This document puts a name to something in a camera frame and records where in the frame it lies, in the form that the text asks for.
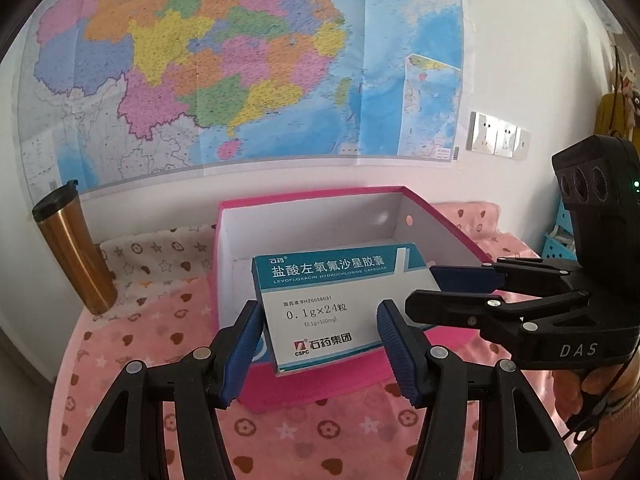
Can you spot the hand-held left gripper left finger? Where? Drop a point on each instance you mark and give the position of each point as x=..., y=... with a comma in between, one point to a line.
x=245, y=345

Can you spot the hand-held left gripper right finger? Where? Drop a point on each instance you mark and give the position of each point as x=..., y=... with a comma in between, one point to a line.
x=400, y=350

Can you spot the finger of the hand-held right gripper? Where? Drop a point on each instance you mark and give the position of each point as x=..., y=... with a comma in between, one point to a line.
x=465, y=277
x=450, y=307

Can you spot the pink cardboard box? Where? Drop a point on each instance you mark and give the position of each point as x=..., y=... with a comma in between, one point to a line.
x=325, y=382

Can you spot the teal and white medicine box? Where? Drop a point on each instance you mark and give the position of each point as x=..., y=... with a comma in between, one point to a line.
x=325, y=305

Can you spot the person's right forearm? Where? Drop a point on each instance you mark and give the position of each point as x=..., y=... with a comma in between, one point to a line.
x=622, y=440

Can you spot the person's right hand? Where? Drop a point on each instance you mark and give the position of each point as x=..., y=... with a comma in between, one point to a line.
x=595, y=385

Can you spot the blue plastic basket rack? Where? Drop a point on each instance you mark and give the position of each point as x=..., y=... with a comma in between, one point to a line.
x=557, y=245

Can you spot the pink printed blanket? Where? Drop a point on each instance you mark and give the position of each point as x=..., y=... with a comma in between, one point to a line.
x=325, y=435

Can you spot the cream star-print cloth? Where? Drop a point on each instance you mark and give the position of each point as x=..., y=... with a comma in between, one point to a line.
x=160, y=255

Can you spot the yellow hanging cloth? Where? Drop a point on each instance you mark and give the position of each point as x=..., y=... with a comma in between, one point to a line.
x=617, y=115

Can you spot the copper travel mug black lid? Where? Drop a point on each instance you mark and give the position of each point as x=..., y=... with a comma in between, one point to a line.
x=75, y=260

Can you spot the white wall socket panel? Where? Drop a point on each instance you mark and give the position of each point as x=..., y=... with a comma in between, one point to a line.
x=500, y=135

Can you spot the colourful wall map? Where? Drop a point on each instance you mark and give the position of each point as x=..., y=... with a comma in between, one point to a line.
x=200, y=60

